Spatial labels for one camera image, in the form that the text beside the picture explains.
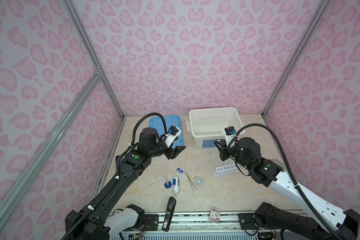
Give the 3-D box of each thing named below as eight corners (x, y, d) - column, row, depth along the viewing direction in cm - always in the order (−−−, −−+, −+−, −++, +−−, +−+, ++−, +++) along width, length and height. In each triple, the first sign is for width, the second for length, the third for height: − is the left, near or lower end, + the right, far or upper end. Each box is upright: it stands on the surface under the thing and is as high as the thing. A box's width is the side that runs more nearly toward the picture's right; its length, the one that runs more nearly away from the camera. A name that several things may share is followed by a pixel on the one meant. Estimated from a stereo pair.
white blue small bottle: (172, 193, 84) (172, 192, 82) (173, 178, 89) (173, 177, 87) (179, 193, 84) (179, 192, 82) (179, 178, 89) (179, 177, 87)
